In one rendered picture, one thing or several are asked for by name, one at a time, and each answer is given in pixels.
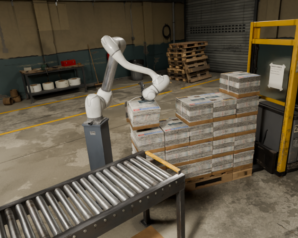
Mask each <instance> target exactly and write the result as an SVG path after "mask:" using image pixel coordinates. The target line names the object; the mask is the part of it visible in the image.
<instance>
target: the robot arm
mask: <svg viewBox="0 0 298 238"><path fill-rule="evenodd" d="M101 43H102V46H103V47H104V49H105V50H106V51H107V52H108V54H109V58H108V63H107V66H106V70H105V75H104V79H103V83H102V87H101V88H100V89H99V90H98V92H97V94H95V93H93V94H89V95H88V96H87V97H86V100H85V108H86V114H87V120H86V121H85V122H84V124H89V125H91V124H98V125H100V124H101V123H102V122H103V121H104V120H105V119H107V117H103V114H102V111H103V110H104V109H106V108H107V107H108V106H110V105H111V103H112V101H113V93H112V91H111V88H112V84H113V80H114V76H115V72H116V69H117V65H118V63H119V64H120V65H121V66H123V67H124V68H126V69H128V70H131V71H136V72H140V73H144V74H147V75H149V76H151V78H152V83H153V84H152V85H151V86H150V87H148V88H144V86H145V85H144V83H143V81H140V83H138V84H140V86H141V97H139V98H140V99H141V101H143V100H145V99H146V100H150V101H151V100H154V99H155V98H156V96H157V95H158V94H159V93H160V92H162V91H163V90H164V89H166V88H167V86H168V85H169V84H170V78H169V76H167V75H163V76H161V75H158V74H157V73H156V72H154V71H153V70H151V69H149V68H145V67H141V66H138V65H134V64H131V63H129V62H128V61H127V60H126V59H125V57H124V56H123V52H124V50H125V48H126V41H125V40H124V39H123V38H121V37H113V38H112V37H110V36H108V35H105V36H104V37H103V38H102V39H101Z"/></svg>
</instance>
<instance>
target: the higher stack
mask: <svg viewBox="0 0 298 238"><path fill-rule="evenodd" d="M260 78H261V75H257V74H250V73H247V72H243V71H237V72H229V73H222V74H220V88H221V89H223V90H226V91H228V92H232V93H235V94H246V93H252V92H258V91H260V80H261V79H260ZM220 93H222V92H220ZM222 94H225V93H222ZM225 95H227V96H230V97H232V98H235V99H237V103H236V114H242V113H247V112H253V111H258V105H259V96H258V95H255V96H249V97H243V98H236V97H233V96H231V95H228V94H225ZM235 119H236V120H235V127H236V128H235V129H236V131H235V133H239V132H244V131H248V130H253V129H256V122H257V115H250V116H245V117H239V118H235ZM254 144H255V133H250V134H245V135H241V136H235V141H234V151H235V150H240V149H245V148H249V147H253V146H254ZM253 154H254V150H250V151H245V152H241V153H236V154H233V168H234V167H238V166H242V165H246V164H250V163H253ZM232 172H233V174H232V180H236V179H241V178H245V177H249V176H251V175H252V166H250V167H246V168H242V169H237V170H232Z"/></svg>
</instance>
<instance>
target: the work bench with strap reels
mask: <svg viewBox="0 0 298 238"><path fill-rule="evenodd" d="M56 67H57V68H47V70H40V69H41V68H35V69H32V70H28V72H26V71H24V70H21V71H19V72H20V73H21V76H22V80H23V84H24V89H25V92H26V98H27V100H29V97H28V95H29V96H30V99H31V103H34V102H33V97H32V96H34V95H40V94H46V93H51V92H56V91H61V90H67V89H72V88H77V87H78V88H79V89H78V90H80V89H81V88H80V87H82V86H85V92H87V85H86V79H85V73H84V65H83V64H81V65H78V64H77V63H76V61H75V60H74V59H71V60H69V59H68V60H64V61H61V65H60V66H56ZM78 68H82V73H83V79H84V84H83V83H81V80H80V78H79V76H78V71H77V69H78ZM70 69H75V70H76V76H77V78H70V79H68V80H58V81H56V82H55V84H56V86H54V84H53V82H46V83H42V84H43V88H41V84H32V85H29V81H28V77H27V76H30V75H37V74H43V73H50V72H56V71H63V70H70ZM46 71H47V72H46ZM23 75H25V77H26V82H27V88H26V84H25V80H24V76H23Z"/></svg>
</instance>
